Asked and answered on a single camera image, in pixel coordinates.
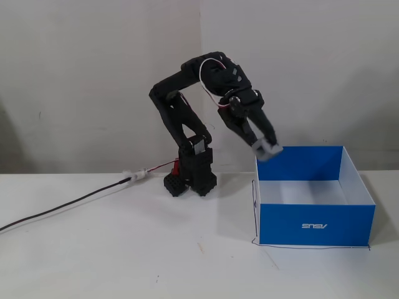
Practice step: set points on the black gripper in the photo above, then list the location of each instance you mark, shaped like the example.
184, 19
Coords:
249, 104

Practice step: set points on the gray block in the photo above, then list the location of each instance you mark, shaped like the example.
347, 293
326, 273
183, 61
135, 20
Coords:
266, 150

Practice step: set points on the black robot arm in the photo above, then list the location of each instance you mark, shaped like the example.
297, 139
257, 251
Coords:
184, 93

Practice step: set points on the blue and white cardboard box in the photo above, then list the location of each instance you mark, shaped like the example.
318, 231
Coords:
315, 222

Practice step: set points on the red clamp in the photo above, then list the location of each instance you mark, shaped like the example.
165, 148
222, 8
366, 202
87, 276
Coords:
176, 167

